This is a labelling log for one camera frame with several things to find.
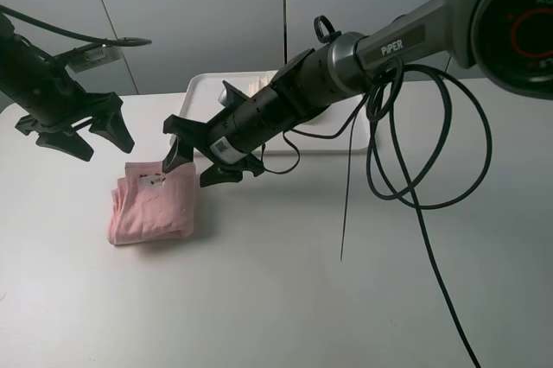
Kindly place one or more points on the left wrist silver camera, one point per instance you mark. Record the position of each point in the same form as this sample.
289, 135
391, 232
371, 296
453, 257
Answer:
95, 56

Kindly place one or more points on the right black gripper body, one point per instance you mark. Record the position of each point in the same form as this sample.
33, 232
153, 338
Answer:
195, 134

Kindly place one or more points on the cream white terry towel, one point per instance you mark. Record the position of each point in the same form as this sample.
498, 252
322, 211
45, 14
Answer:
258, 84

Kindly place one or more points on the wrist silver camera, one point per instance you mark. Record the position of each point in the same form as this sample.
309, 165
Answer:
231, 97
95, 56

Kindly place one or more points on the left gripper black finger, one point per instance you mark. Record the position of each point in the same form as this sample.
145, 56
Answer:
70, 144
111, 126

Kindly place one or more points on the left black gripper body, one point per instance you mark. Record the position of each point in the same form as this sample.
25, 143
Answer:
70, 115

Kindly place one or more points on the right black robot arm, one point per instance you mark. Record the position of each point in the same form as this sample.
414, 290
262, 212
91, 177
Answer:
509, 40

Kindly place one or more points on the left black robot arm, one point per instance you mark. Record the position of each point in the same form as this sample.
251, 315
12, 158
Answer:
30, 77

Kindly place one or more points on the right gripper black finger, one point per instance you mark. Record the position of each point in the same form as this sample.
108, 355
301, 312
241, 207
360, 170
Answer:
218, 174
179, 154

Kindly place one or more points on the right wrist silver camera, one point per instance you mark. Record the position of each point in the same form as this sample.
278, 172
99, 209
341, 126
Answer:
231, 97

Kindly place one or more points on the pink terry towel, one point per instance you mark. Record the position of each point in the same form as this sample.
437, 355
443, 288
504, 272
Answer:
150, 205

